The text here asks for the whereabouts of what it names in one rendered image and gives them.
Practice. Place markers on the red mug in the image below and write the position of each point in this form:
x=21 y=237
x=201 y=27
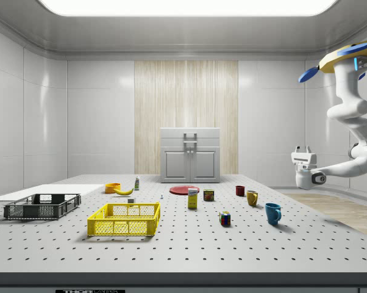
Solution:
x=239 y=191

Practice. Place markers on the red plate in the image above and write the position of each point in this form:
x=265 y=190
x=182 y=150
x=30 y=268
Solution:
x=180 y=190

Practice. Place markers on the puzzle cube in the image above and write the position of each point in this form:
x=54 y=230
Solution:
x=225 y=218

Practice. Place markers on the yellow bowl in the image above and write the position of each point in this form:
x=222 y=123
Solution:
x=111 y=187

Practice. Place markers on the dark grey basket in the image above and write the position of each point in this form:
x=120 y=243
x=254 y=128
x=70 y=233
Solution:
x=16 y=210

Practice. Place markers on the yellow mug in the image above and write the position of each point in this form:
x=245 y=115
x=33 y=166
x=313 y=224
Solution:
x=251 y=198

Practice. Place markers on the drone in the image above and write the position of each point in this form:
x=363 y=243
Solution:
x=333 y=59

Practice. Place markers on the blue mug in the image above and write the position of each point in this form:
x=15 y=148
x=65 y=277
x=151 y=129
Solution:
x=272 y=213

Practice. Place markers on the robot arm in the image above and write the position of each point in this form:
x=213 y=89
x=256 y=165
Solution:
x=349 y=113

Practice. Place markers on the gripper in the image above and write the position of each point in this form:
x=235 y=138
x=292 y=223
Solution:
x=304 y=159

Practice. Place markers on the banana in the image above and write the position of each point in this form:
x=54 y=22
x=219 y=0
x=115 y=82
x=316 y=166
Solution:
x=124 y=192

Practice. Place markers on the yellow and white box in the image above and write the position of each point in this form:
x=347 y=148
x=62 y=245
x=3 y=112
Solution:
x=192 y=200

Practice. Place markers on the small white bottle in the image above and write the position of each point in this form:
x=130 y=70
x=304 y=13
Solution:
x=136 y=184

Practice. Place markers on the yellow basket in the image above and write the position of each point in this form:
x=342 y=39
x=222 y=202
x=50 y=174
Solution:
x=119 y=227

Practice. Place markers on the white cabinet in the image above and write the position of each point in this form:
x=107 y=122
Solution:
x=189 y=158

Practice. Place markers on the flat-sided can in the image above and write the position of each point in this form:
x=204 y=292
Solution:
x=208 y=195

